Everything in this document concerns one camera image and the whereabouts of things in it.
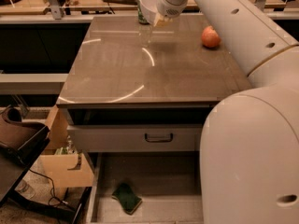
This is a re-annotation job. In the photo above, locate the dark brown chair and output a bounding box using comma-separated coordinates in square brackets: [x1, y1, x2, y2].
[0, 106, 50, 205]

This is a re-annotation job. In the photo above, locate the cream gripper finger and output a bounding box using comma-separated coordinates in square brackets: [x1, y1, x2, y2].
[153, 14, 172, 27]

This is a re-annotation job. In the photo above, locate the white bowl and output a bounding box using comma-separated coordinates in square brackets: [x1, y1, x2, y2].
[139, 0, 160, 26]

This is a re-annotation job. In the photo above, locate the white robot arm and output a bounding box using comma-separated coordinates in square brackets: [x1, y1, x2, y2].
[157, 0, 299, 224]

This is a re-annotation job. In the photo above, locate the black cable on floor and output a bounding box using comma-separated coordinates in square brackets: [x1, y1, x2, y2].
[29, 168, 78, 213]

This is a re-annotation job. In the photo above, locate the cardboard box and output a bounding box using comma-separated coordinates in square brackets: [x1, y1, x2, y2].
[39, 154, 94, 199]

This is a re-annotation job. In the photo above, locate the green soda can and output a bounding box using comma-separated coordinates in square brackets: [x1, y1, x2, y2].
[137, 0, 149, 25]

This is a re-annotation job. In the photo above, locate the green sponge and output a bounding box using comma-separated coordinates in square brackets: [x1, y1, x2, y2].
[112, 183, 142, 215]

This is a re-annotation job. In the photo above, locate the closed grey drawer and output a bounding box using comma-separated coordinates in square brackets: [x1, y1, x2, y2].
[67, 124, 202, 152]

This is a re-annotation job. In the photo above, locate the open bottom drawer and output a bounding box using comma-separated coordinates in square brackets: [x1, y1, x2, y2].
[85, 151, 204, 224]

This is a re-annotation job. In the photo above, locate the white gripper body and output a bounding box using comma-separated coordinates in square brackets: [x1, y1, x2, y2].
[156, 0, 187, 18]

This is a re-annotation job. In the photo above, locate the red apple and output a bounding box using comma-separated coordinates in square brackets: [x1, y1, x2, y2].
[201, 26, 221, 49]

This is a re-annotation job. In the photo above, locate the grey drawer cabinet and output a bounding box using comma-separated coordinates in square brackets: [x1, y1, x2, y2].
[56, 14, 253, 224]

